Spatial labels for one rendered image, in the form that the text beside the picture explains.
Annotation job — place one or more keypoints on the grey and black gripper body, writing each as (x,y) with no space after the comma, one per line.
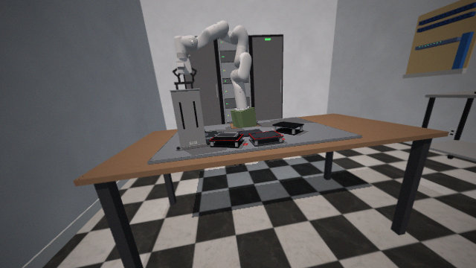
(187,65)

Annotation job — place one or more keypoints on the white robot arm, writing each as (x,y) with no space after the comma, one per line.
(242,59)

